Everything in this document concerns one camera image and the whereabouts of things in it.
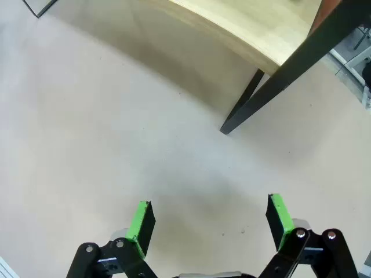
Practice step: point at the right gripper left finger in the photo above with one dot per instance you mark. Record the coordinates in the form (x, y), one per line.
(142, 223)

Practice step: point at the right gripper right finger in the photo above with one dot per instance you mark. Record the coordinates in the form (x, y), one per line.
(279, 217)

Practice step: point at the wood and black metal shelf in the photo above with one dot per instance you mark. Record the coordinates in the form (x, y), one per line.
(232, 17)

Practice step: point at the black framed grey panel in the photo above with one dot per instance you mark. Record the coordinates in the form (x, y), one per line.
(40, 7)

